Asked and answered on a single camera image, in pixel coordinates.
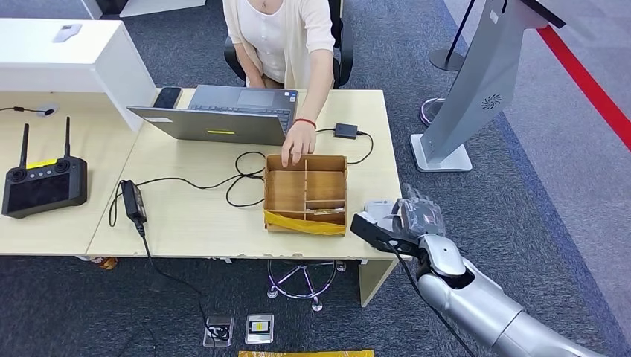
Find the person's left hand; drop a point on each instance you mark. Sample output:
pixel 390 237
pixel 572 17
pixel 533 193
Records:
pixel 298 145

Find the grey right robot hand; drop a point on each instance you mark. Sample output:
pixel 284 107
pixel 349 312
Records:
pixel 421 217

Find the cardboard divider box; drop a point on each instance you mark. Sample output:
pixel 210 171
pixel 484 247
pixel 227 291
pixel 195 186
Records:
pixel 286 192

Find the person's right forearm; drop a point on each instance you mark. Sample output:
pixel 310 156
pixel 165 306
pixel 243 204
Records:
pixel 249 66

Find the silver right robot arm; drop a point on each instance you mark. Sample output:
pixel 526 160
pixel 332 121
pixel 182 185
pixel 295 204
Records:
pixel 473 300

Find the person's left forearm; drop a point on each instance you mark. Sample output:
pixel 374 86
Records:
pixel 318 84

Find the white card reader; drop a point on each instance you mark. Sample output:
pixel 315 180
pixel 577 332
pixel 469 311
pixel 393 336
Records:
pixel 382 207

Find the person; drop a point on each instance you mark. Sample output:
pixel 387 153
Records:
pixel 276 39

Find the small black adapter box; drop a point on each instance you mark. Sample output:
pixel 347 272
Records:
pixel 346 131

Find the grey laptop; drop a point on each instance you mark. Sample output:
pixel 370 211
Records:
pixel 222 125

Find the black office chair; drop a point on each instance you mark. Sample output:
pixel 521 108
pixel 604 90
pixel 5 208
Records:
pixel 345 54

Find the chrome stool base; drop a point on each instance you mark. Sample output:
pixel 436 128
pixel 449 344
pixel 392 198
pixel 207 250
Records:
pixel 300 281

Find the black smartphone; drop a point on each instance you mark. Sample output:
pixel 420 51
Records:
pixel 167 97

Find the grey kiosk stand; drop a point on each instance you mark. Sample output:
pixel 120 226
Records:
pixel 485 74

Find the black laptop power brick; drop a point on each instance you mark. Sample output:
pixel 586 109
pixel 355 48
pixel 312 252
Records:
pixel 133 201

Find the closed floor socket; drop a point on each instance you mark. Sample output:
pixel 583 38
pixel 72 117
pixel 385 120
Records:
pixel 259 328

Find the white cabinet base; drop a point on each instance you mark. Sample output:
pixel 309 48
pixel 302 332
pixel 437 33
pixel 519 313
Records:
pixel 157 7

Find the open floor socket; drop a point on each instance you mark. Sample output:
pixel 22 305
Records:
pixel 218 331

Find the red barrier belt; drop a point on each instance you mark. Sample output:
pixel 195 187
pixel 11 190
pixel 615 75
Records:
pixel 581 81

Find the orange snack wrapper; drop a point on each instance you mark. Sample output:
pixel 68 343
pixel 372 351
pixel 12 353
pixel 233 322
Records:
pixel 107 262

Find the white counter block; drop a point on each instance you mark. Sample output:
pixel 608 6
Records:
pixel 59 64

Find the grey desk grommet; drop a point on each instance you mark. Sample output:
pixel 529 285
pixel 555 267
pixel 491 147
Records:
pixel 48 106

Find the small white handheld device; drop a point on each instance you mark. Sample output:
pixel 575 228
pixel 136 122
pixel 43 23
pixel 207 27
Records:
pixel 67 32

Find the black antenna remote controller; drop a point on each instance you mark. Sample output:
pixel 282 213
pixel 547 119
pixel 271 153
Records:
pixel 43 190

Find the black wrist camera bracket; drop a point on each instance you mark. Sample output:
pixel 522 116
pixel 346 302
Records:
pixel 379 239

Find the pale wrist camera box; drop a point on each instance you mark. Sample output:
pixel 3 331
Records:
pixel 366 218

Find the black stanchion post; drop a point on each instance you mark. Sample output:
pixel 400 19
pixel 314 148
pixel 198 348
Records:
pixel 446 60

